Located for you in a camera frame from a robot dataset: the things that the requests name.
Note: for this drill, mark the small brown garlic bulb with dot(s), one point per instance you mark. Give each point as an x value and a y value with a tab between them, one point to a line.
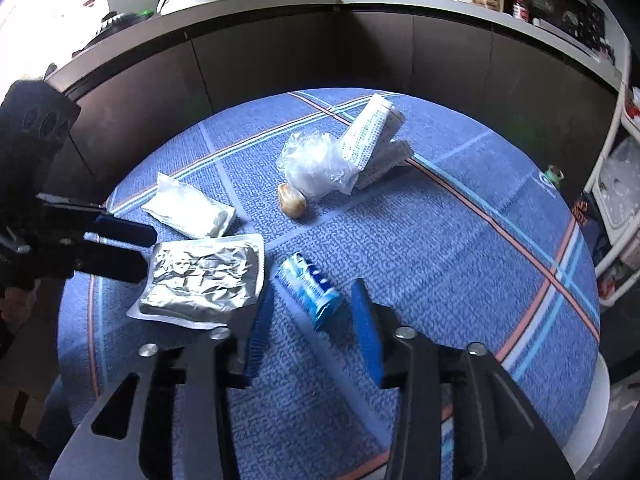
291	201

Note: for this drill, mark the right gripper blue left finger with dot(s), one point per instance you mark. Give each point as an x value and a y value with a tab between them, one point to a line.
257	341

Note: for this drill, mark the silver foil pouch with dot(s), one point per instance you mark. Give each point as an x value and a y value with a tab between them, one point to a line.
200	284

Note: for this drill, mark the kitchen counter dark cabinets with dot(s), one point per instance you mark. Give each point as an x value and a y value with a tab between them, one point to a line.
139	88

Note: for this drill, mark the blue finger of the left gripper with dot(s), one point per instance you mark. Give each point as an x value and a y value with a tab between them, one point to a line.
122	230
107	261

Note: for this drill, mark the crumpled clear plastic wrap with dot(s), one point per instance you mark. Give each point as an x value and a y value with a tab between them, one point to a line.
312	162

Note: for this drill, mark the black microwave oven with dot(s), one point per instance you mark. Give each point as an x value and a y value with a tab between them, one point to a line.
579	22

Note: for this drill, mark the red lid jar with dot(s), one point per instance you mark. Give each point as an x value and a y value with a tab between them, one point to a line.
520	11

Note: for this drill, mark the black wok pan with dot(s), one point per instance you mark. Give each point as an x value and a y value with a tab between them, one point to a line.
112	23

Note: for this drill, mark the blue plaid tablecloth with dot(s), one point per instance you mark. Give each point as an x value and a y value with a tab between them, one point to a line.
470	241

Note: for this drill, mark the white trash bin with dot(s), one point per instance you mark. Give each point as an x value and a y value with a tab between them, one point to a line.
589	427

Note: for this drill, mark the green plastic bottle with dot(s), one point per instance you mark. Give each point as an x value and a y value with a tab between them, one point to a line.
555	176

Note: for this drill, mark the blue crumpled wrapper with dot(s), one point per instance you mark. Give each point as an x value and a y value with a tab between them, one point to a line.
312	290

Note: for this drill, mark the white storage rack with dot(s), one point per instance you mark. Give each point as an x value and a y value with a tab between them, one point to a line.
614	185

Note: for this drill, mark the white small sachet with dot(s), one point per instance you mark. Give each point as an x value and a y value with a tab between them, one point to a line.
188	210

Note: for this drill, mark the white printed paper box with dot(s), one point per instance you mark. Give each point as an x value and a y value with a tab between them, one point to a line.
369	146

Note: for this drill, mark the dark blue bag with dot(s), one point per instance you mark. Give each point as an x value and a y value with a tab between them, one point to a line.
589	219

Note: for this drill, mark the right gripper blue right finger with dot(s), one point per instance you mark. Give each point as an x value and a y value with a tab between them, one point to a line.
369	333

